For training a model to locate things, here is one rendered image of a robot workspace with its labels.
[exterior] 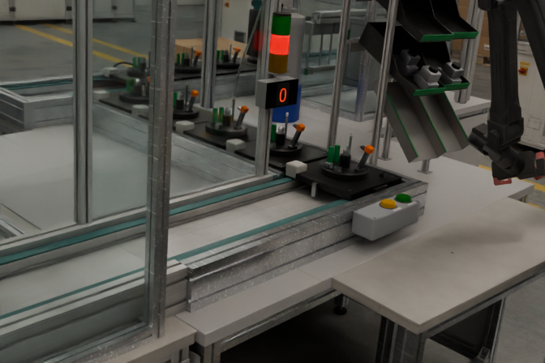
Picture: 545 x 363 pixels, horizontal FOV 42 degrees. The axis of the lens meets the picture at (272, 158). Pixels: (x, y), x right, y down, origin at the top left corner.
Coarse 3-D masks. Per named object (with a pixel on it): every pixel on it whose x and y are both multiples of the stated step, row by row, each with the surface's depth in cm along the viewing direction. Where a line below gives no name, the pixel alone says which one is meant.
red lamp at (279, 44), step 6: (276, 36) 186; (282, 36) 186; (288, 36) 187; (270, 42) 188; (276, 42) 186; (282, 42) 186; (288, 42) 188; (270, 48) 188; (276, 48) 187; (282, 48) 187; (288, 48) 188; (282, 54) 188
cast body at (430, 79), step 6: (426, 66) 212; (432, 66) 211; (420, 72) 213; (426, 72) 211; (432, 72) 211; (438, 72) 212; (414, 78) 216; (420, 78) 214; (426, 78) 212; (432, 78) 211; (438, 78) 213; (420, 84) 214; (426, 84) 212; (432, 84) 212; (438, 84) 213
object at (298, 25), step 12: (288, 0) 287; (300, 0) 291; (288, 12) 286; (300, 12) 293; (300, 24) 286; (300, 36) 288; (300, 48) 290; (288, 60) 288; (300, 60) 292; (300, 72) 295
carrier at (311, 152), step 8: (272, 128) 224; (280, 128) 219; (272, 136) 224; (280, 136) 219; (272, 144) 216; (280, 144) 220; (288, 144) 222; (296, 144) 223; (304, 144) 230; (272, 152) 216; (280, 152) 215; (288, 152) 216; (296, 152) 217; (304, 152) 222; (312, 152) 222; (320, 152) 223; (272, 160) 212; (280, 160) 212; (288, 160) 213; (304, 160) 214; (312, 160) 216; (280, 168) 206
